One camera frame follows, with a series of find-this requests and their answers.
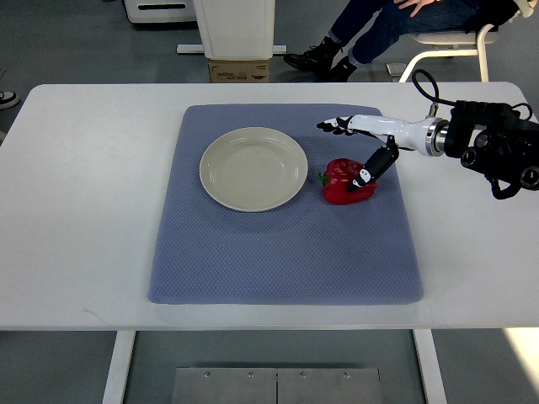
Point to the metal floor plate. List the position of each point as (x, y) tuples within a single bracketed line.
[(276, 385)]

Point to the right white table leg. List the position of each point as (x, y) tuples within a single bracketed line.
[(434, 390)]

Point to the white chair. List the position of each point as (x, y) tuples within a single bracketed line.
[(454, 44)]

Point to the cardboard box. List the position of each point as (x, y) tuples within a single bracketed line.
[(252, 71)]

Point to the white table base bar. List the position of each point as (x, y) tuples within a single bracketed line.
[(198, 49)]

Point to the white table leg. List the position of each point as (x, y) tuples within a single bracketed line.
[(119, 367), (434, 390)]

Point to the small grey floor plate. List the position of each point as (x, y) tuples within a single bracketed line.
[(395, 69)]

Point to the red bell pepper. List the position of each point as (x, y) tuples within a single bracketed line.
[(338, 175)]

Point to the white cabinet with slot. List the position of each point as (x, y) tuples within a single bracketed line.
[(159, 11)]

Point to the white pedestal column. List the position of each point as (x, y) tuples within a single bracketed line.
[(236, 30)]

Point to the blue quilted mat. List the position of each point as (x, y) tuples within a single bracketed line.
[(305, 252)]

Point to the left white table leg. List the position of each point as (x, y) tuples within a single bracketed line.
[(119, 367)]

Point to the seated person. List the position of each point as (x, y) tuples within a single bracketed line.
[(366, 29)]

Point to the cream round plate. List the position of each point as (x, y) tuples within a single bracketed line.
[(253, 169)]

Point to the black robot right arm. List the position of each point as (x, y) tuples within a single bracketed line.
[(497, 140)]

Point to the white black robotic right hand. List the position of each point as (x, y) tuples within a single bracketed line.
[(399, 134)]

